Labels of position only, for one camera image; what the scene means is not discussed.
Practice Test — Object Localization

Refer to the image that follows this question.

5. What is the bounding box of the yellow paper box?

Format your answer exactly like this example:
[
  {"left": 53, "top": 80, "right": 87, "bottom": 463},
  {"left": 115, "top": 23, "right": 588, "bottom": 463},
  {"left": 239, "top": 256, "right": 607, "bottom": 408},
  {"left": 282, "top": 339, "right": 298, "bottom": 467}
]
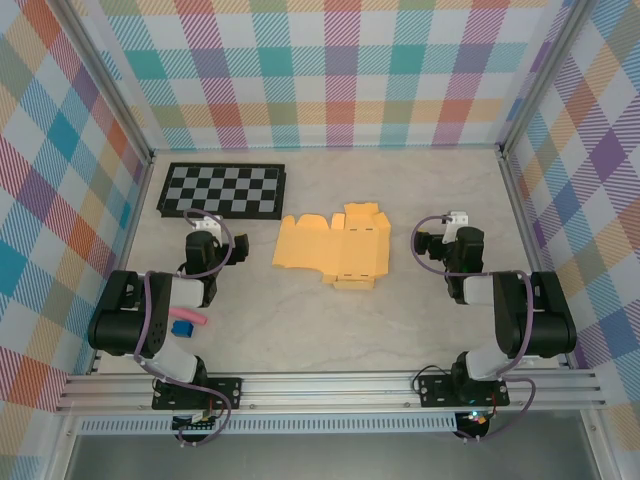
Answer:
[{"left": 271, "top": 202, "right": 393, "bottom": 294}]

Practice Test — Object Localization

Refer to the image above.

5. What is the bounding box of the black grey chessboard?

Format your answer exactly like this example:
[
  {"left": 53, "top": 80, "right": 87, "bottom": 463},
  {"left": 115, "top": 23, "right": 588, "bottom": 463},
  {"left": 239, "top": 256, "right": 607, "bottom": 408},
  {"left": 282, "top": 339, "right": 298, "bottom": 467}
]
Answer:
[{"left": 156, "top": 162, "right": 287, "bottom": 221}]

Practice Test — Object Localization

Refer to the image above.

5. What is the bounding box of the pink foam cylinder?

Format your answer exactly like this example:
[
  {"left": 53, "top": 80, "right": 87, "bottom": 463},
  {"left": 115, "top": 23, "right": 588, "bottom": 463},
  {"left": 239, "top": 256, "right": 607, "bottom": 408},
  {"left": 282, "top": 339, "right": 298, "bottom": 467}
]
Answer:
[{"left": 168, "top": 307, "right": 210, "bottom": 326}]

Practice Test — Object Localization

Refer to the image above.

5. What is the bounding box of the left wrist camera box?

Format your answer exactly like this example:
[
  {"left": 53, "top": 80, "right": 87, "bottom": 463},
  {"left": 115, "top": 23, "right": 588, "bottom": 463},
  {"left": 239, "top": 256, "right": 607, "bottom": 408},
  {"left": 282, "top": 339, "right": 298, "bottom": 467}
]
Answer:
[{"left": 192, "top": 214, "right": 225, "bottom": 237}]

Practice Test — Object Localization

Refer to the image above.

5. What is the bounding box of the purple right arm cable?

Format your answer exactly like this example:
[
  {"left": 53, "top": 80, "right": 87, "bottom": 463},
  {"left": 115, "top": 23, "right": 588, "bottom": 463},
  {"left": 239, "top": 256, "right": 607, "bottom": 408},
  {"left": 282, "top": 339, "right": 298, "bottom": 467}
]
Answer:
[{"left": 409, "top": 213, "right": 539, "bottom": 444}]

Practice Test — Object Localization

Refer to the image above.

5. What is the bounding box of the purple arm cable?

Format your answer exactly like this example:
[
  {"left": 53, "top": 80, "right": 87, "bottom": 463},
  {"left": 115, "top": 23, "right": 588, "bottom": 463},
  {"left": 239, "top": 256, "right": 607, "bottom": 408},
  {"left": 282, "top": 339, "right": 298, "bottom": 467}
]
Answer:
[
  {"left": 132, "top": 209, "right": 237, "bottom": 449},
  {"left": 409, "top": 213, "right": 539, "bottom": 444}
]

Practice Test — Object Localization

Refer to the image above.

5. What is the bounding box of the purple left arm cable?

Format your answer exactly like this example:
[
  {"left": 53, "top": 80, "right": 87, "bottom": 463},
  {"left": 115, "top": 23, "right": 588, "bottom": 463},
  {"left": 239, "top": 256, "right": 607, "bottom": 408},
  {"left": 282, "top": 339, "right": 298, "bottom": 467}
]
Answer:
[{"left": 132, "top": 209, "right": 237, "bottom": 449}]

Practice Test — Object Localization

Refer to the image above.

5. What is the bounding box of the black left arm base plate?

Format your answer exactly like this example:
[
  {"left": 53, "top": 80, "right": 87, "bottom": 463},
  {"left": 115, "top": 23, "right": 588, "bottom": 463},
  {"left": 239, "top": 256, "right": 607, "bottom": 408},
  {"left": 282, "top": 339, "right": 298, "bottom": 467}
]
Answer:
[{"left": 151, "top": 376, "right": 245, "bottom": 412}]

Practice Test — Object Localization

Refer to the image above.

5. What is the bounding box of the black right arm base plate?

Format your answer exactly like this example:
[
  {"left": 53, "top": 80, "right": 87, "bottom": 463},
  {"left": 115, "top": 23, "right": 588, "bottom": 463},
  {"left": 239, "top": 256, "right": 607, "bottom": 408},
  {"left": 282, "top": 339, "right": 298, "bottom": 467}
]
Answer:
[{"left": 416, "top": 374, "right": 512, "bottom": 409}]

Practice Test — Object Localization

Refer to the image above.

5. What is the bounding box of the aluminium frame post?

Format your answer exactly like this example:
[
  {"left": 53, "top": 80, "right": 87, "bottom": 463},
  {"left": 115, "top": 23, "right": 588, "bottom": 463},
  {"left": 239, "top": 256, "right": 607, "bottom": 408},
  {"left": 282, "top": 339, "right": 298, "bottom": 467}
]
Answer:
[
  {"left": 497, "top": 0, "right": 594, "bottom": 159},
  {"left": 53, "top": 0, "right": 155, "bottom": 162}
]

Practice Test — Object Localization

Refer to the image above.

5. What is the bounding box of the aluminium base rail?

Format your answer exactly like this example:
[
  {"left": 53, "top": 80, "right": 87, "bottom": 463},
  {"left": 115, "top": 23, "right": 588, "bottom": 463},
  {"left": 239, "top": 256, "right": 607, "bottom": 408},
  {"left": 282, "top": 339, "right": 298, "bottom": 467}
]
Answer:
[{"left": 54, "top": 368, "right": 607, "bottom": 414}]

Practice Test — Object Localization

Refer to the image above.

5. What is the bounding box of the grey slotted cable duct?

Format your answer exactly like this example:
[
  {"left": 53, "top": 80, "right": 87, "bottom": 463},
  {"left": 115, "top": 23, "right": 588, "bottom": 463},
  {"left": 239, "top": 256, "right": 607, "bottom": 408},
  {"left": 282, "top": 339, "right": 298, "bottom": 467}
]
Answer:
[{"left": 78, "top": 417, "right": 460, "bottom": 436}]

